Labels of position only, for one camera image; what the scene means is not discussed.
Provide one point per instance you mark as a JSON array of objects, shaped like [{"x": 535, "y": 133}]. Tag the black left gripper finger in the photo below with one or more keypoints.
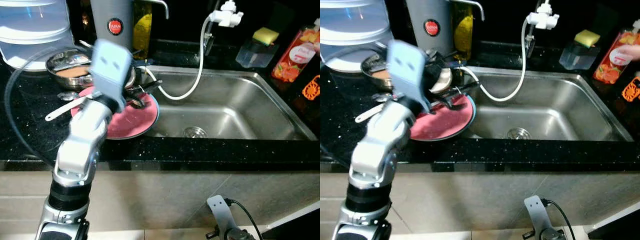
[
  {"x": 449, "y": 103},
  {"x": 136, "y": 102},
  {"x": 149, "y": 85},
  {"x": 462, "y": 88}
]

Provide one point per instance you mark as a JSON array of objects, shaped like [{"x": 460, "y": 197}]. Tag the pink plate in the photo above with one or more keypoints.
[
  {"x": 130, "y": 122},
  {"x": 445, "y": 125}
]

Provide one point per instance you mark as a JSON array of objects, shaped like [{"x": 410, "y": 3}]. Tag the white plastic ladle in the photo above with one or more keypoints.
[
  {"x": 370, "y": 114},
  {"x": 62, "y": 111}
]

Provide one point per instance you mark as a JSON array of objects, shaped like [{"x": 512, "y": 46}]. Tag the peach dish soap bottle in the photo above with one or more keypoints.
[
  {"x": 292, "y": 60},
  {"x": 610, "y": 67}
]

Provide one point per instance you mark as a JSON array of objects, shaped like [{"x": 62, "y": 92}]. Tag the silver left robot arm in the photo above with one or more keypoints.
[
  {"x": 385, "y": 145},
  {"x": 80, "y": 145}
]

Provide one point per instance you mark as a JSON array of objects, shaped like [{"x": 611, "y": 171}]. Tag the grey kitchen cabinet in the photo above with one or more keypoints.
[{"x": 475, "y": 200}]

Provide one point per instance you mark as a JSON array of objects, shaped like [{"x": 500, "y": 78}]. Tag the person's hand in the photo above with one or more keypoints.
[{"x": 631, "y": 53}]

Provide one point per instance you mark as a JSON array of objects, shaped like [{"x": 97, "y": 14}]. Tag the yellow cooking oil bottle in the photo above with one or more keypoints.
[
  {"x": 463, "y": 30},
  {"x": 142, "y": 30}
]

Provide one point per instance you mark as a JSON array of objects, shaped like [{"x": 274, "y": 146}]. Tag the grey water filter canister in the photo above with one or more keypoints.
[
  {"x": 112, "y": 12},
  {"x": 430, "y": 12}
]

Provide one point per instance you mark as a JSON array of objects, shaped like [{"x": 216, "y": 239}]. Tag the dark cabinet with white trim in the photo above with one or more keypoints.
[
  {"x": 620, "y": 232},
  {"x": 300, "y": 230}
]

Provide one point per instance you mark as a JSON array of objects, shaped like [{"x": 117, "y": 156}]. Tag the steel sink drain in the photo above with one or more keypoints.
[
  {"x": 195, "y": 132},
  {"x": 519, "y": 133}
]

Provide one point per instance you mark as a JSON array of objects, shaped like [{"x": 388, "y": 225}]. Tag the stainless steel bowl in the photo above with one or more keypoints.
[
  {"x": 54, "y": 70},
  {"x": 366, "y": 67}
]

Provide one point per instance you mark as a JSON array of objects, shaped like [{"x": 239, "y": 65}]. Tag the chrome filter spout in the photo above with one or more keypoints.
[
  {"x": 162, "y": 5},
  {"x": 479, "y": 7}
]

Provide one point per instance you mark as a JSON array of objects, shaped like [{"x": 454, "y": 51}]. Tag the chrome tap stem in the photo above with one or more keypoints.
[
  {"x": 208, "y": 42},
  {"x": 529, "y": 45}
]

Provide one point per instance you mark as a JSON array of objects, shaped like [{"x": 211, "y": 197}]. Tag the stainless steel sink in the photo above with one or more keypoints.
[
  {"x": 235, "y": 105},
  {"x": 550, "y": 107}
]

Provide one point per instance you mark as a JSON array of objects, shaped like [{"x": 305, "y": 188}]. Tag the white tap diverter valve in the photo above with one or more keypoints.
[
  {"x": 225, "y": 17},
  {"x": 542, "y": 19}
]

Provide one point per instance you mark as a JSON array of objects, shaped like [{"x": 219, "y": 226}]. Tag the clear plastic sponge holder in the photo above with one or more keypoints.
[
  {"x": 572, "y": 59},
  {"x": 250, "y": 57}
]

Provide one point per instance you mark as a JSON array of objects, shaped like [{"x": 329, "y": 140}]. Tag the small orange black fan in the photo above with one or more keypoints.
[
  {"x": 631, "y": 91},
  {"x": 311, "y": 89}
]

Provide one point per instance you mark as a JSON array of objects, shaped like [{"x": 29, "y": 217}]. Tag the yellow sponge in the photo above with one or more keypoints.
[
  {"x": 586, "y": 37},
  {"x": 265, "y": 35}
]

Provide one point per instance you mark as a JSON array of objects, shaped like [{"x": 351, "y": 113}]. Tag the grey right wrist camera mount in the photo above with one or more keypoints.
[
  {"x": 217, "y": 210},
  {"x": 535, "y": 210}
]

